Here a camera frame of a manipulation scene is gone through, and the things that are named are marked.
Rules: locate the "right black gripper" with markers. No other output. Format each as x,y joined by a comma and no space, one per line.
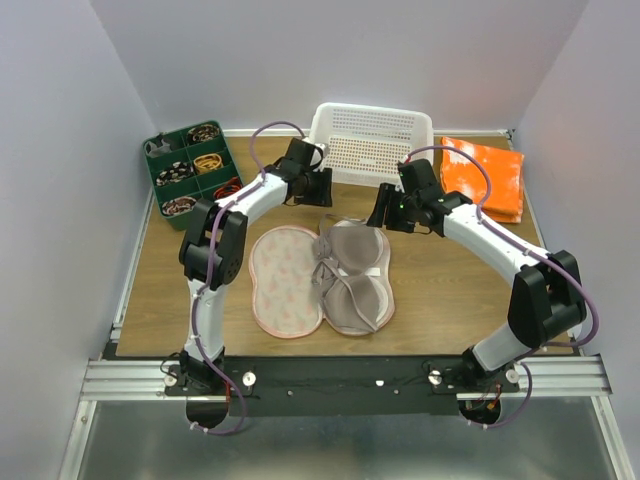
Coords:
387,196

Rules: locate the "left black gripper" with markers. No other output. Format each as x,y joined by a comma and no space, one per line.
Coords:
322,194

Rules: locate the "white plastic basket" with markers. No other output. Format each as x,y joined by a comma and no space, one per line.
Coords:
363,144

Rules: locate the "taupe bra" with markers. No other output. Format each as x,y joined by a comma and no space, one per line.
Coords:
351,275

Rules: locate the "orange white cloth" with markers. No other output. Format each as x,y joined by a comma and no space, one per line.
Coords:
504,169

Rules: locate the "pink floral laundry bag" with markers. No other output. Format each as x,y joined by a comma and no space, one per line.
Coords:
284,300

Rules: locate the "green compartment tray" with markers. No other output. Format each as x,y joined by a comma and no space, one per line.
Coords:
216,174

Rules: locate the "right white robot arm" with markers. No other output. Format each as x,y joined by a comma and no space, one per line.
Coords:
545,299

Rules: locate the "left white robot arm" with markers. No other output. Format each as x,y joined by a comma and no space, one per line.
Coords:
212,249

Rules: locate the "black floral scrunchie top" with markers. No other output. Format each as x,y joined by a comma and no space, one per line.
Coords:
202,133

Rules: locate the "black floral scrunchie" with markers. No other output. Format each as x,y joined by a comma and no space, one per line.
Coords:
202,133
178,206

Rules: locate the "black floral scrunchie bottom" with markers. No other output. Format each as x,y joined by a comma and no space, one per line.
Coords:
178,206

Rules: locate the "black white dotted scrunchie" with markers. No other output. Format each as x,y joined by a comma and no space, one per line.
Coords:
175,173

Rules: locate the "grey item in tray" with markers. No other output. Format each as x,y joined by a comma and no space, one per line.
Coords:
157,146

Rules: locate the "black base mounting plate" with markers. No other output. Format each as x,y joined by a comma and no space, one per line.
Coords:
261,386

